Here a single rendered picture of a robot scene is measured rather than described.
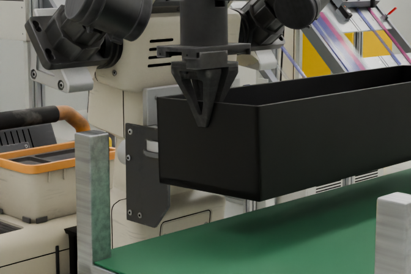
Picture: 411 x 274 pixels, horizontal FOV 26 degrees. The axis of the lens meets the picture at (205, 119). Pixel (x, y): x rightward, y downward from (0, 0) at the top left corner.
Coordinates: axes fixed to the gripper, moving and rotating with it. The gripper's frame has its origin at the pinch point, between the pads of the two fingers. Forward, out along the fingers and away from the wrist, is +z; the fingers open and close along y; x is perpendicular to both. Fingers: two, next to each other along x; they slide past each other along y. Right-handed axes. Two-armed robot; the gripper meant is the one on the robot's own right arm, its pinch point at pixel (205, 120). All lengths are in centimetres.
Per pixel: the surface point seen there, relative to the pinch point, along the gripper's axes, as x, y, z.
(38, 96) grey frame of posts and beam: 227, 134, 25
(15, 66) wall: 370, 218, 25
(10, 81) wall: 371, 214, 33
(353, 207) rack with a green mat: -2.4, 27.7, 15.4
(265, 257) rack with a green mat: -8.3, 1.5, 15.8
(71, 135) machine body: 219, 144, 42
